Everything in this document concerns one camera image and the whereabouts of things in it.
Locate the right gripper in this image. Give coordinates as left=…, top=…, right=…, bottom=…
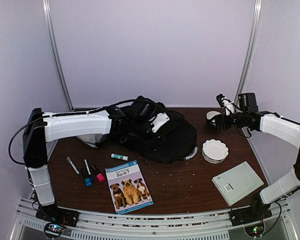
left=207, top=111, right=248, bottom=131

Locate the black student backpack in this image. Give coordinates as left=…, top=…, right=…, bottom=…
left=110, top=98, right=198, bottom=164

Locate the pale green book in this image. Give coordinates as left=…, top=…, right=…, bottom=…
left=211, top=161, right=264, bottom=206

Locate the dog picture book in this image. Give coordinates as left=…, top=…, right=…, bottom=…
left=105, top=160, right=154, bottom=215

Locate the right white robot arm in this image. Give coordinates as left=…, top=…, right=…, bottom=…
left=212, top=92, right=300, bottom=221

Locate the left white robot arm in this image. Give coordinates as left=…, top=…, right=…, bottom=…
left=17, top=105, right=128, bottom=222

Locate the white cup black band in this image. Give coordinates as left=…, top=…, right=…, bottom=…
left=205, top=110, right=220, bottom=129

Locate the white fluted ceramic bowl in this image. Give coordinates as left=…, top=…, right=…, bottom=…
left=201, top=139, right=229, bottom=164

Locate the green white glue stick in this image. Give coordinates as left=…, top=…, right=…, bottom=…
left=110, top=153, right=129, bottom=161

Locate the grey white pouch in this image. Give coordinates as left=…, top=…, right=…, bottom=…
left=77, top=134, right=108, bottom=148

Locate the black pink highlighter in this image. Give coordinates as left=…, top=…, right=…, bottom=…
left=90, top=163, right=105, bottom=183

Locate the blue tipped white marker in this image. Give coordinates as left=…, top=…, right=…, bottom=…
left=84, top=159, right=95, bottom=183

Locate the black blue highlighter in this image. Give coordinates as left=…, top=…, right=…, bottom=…
left=80, top=167, right=93, bottom=187

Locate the green tipped white marker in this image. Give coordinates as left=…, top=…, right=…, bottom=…
left=66, top=156, right=81, bottom=176

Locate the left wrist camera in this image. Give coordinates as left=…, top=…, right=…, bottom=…
left=136, top=95, right=155, bottom=118

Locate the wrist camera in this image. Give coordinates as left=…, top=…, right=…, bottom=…
left=238, top=92, right=259, bottom=114
left=136, top=95, right=155, bottom=118

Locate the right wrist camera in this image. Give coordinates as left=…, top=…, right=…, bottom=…
left=238, top=92, right=259, bottom=114

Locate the right aluminium frame post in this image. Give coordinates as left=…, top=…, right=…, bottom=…
left=236, top=0, right=263, bottom=96

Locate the aluminium frame post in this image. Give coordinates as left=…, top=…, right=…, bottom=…
left=42, top=0, right=74, bottom=111
left=236, top=0, right=263, bottom=96

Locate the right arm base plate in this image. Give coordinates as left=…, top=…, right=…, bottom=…
left=229, top=207, right=272, bottom=227

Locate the front aluminium rail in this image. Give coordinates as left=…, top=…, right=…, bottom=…
left=9, top=196, right=300, bottom=240

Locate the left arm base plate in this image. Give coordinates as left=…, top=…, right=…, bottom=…
left=35, top=208, right=80, bottom=227

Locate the left aluminium frame post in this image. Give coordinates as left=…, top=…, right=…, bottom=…
left=42, top=0, right=74, bottom=111

